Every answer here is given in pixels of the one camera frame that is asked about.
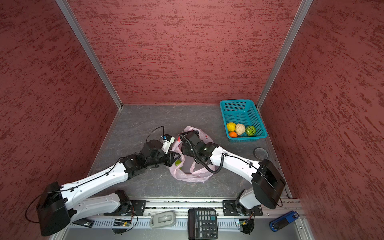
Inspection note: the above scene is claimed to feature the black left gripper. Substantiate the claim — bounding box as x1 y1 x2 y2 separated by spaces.
146 149 181 167

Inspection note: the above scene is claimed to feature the pink plastic bag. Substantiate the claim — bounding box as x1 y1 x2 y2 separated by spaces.
169 137 213 183

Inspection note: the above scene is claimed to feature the orange fruit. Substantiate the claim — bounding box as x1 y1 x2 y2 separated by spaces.
229 132 238 138

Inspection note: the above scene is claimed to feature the yellow fruit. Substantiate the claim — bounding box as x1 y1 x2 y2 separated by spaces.
227 122 236 132

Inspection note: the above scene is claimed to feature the beige potato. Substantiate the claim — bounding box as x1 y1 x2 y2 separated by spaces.
235 124 246 136

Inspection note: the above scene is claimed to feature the teal plastic perforated basket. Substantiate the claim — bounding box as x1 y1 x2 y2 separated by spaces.
220 100 268 143

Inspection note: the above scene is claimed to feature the green fruit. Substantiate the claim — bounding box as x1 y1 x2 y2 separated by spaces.
245 126 257 137

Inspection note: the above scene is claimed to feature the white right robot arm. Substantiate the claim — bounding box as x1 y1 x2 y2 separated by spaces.
179 131 286 216

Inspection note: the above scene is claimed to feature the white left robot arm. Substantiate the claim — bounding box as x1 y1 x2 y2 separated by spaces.
37 152 181 237

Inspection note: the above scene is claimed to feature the grey plastic device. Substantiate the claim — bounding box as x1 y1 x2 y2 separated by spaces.
150 211 176 229

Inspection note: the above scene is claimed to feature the tape roll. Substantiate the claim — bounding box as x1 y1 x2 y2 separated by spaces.
253 147 269 162

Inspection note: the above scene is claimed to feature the left circuit board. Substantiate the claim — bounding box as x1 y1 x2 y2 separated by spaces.
113 219 132 228

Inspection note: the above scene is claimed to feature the circuit board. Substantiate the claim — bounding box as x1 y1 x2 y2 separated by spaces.
113 219 132 228
239 219 255 235

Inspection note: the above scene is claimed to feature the black calculator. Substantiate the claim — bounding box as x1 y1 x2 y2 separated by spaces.
187 209 219 240

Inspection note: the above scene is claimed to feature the black small device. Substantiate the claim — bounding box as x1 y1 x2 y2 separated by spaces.
72 218 95 228

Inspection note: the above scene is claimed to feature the right circuit board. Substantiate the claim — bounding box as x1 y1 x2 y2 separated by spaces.
239 219 255 235

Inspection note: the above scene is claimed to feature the blue black device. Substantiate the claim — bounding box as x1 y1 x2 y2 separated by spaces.
269 211 300 232

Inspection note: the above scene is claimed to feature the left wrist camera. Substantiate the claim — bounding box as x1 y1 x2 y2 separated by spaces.
140 133 176 158

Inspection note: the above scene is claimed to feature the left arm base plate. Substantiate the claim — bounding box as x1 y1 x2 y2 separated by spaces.
103 200 147 217

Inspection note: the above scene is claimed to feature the aluminium front rail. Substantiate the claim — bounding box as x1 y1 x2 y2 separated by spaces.
61 197 304 214

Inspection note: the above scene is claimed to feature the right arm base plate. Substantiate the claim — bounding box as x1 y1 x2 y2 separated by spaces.
222 200 263 217

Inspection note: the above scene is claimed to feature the aluminium corner post left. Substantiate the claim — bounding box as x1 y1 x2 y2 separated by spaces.
56 0 124 111

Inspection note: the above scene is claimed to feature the aluminium corner post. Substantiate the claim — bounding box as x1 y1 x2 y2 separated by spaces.
256 0 313 111
56 0 124 111

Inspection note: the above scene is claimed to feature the aluminium corner post right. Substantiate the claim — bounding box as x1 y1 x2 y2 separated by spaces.
256 0 313 111

